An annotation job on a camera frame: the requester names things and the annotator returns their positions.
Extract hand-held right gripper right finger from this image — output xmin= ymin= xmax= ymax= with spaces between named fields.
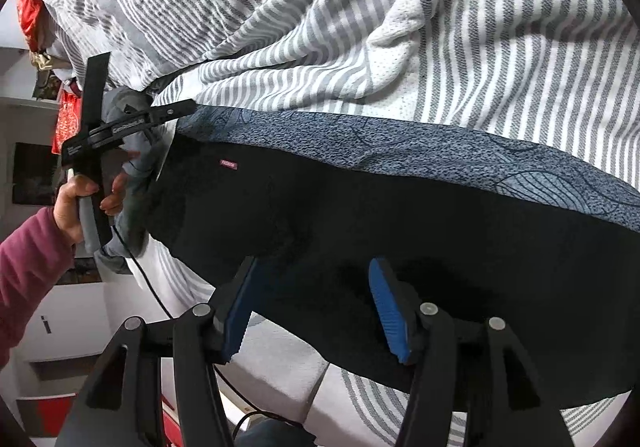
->
xmin=367 ymin=257 xmax=576 ymax=447

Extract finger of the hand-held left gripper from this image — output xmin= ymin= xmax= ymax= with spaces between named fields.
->
xmin=142 ymin=100 xmax=197 ymax=126

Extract person's legs in jeans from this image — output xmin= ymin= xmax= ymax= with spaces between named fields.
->
xmin=234 ymin=419 xmax=318 ymax=447

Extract dark framed picture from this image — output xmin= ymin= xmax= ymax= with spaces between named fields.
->
xmin=12 ymin=142 xmax=62 ymax=206

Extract person's left forearm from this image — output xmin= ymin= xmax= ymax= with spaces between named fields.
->
xmin=0 ymin=207 xmax=76 ymax=370

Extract black pants with blue waistband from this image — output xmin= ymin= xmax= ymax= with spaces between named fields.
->
xmin=145 ymin=104 xmax=640 ymax=410

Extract white bed sheet grey arcs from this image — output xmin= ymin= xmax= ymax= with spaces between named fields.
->
xmin=100 ymin=242 xmax=631 ymax=447

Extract grey jacket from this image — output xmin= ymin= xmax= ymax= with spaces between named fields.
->
xmin=94 ymin=86 xmax=175 ymax=274

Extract person's left hand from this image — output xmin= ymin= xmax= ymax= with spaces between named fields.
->
xmin=54 ymin=151 xmax=142 ymax=246

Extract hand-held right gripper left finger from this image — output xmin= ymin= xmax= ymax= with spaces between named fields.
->
xmin=55 ymin=256 xmax=260 ymax=447

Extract black cable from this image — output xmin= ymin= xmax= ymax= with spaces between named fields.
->
xmin=111 ymin=223 xmax=263 ymax=434

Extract grey striped blanket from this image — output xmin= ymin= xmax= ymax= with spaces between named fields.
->
xmin=39 ymin=0 xmax=640 ymax=208

